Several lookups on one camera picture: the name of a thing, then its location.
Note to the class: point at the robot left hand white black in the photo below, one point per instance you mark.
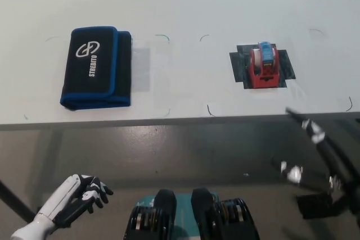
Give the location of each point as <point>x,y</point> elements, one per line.
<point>66,198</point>

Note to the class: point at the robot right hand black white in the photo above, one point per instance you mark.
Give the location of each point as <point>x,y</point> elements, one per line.
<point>327,153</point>

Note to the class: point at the red tape dispenser blue label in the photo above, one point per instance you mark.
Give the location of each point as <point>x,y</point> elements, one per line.
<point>264,78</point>

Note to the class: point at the black tape patch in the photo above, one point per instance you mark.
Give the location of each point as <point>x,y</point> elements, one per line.
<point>287,67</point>

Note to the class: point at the black blue fabric notebook case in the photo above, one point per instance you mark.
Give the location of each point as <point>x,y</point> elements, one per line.
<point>95,71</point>

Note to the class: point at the clear tape patch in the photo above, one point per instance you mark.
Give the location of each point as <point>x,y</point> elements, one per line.
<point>141,68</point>

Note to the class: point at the robot left black torso block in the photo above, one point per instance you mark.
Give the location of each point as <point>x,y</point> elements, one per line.
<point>152,217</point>

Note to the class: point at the robot black torso block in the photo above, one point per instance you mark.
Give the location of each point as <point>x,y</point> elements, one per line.
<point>152,217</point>
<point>225,217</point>

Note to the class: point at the robot right black torso block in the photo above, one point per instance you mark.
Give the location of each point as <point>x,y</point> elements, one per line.
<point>225,217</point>

